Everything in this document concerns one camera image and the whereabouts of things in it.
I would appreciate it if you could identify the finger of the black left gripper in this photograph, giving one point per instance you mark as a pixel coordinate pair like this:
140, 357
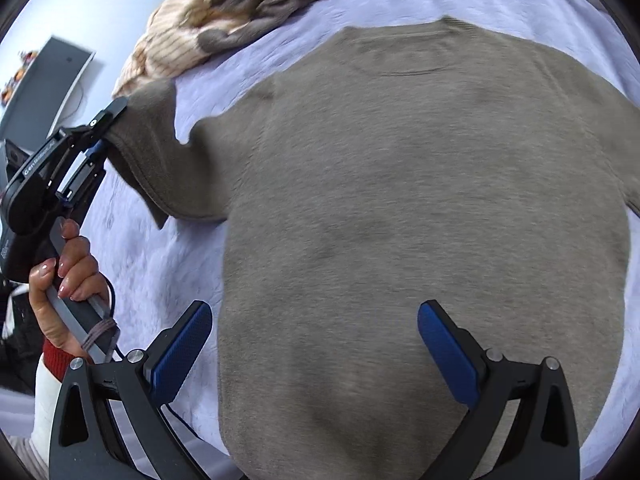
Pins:
105, 118
97, 155

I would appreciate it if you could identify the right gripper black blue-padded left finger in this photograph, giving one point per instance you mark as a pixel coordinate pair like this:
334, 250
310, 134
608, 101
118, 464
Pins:
85, 440

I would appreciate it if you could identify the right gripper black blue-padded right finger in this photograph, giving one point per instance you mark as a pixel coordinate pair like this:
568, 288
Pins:
542, 442

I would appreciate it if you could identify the taupe knit sweater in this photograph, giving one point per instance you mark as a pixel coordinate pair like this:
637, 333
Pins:
390, 166

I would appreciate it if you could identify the person's left hand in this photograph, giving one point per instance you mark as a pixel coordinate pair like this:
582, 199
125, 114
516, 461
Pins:
80, 278

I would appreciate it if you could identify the dark grey storage box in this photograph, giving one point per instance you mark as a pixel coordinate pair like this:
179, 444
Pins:
40, 97

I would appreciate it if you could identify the peach striped garment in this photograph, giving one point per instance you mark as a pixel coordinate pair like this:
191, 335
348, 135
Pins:
169, 44

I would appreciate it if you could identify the colourful item beside box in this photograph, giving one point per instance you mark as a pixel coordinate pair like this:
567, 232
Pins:
10, 87

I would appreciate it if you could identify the lavender plush bedspread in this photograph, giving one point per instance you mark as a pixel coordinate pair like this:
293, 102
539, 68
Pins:
158, 270

